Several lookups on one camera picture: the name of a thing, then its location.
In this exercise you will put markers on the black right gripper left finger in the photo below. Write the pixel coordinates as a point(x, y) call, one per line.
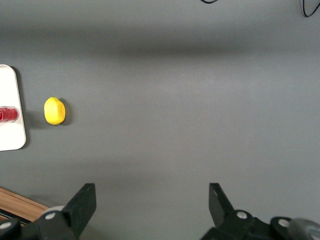
point(80, 210)

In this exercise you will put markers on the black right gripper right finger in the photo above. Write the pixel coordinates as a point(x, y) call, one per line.
point(222, 215)

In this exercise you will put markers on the white rectangular tray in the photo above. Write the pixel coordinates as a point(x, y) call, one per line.
point(10, 87)

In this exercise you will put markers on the wooden drawer cabinet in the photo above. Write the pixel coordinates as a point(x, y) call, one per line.
point(15, 202)

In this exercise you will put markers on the yellow lemon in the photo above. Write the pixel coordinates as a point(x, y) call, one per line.
point(54, 111)

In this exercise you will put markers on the red plastic bottle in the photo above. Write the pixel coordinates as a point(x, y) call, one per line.
point(8, 115)

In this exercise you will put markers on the dark gray table cover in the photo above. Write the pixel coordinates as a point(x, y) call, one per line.
point(162, 100)

